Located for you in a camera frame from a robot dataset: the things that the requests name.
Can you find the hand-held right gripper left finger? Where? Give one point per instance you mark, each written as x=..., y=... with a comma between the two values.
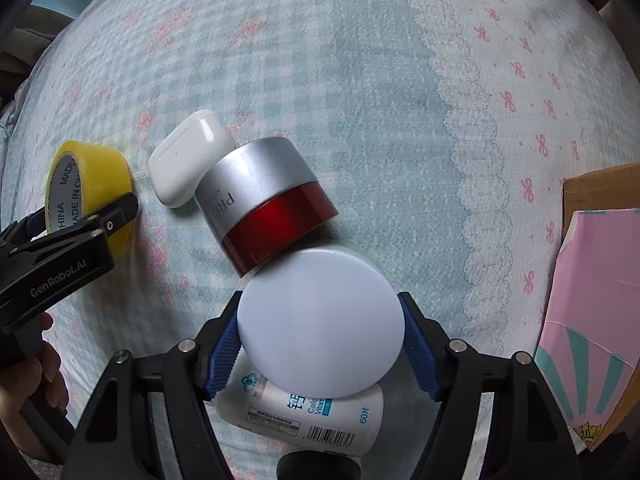
x=224, y=355

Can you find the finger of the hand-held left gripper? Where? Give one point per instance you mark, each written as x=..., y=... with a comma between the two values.
x=111, y=220

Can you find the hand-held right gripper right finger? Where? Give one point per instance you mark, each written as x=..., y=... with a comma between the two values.
x=421, y=356

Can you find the yellow tape roll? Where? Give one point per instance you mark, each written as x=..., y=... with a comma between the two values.
x=102, y=170

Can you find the white bottle with white cap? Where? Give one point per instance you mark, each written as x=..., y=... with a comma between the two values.
x=320, y=320

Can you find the person's left hand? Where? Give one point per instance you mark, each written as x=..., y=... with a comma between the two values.
x=54, y=377

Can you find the white earbuds case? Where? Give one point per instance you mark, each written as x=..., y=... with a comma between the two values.
x=187, y=160

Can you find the silver and red jar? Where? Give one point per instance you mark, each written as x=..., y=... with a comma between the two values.
x=265, y=205

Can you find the cardboard box with pink flap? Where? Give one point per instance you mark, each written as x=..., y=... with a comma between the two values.
x=590, y=310

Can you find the grey cloth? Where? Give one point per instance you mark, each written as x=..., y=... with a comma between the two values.
x=22, y=47

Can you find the blue checked bed sheet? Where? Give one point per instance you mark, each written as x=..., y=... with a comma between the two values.
x=350, y=85

